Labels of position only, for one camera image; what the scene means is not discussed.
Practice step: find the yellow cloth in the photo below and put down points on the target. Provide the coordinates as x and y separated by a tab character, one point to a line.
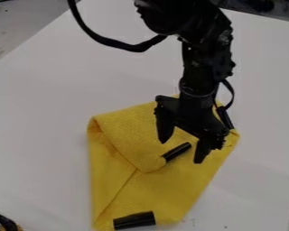
151	174

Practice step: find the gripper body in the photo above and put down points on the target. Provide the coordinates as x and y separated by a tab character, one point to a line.
195	109

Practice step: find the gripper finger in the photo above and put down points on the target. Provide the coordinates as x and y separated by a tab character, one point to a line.
203	150
164	126

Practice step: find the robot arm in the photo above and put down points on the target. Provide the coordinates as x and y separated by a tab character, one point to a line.
191	21

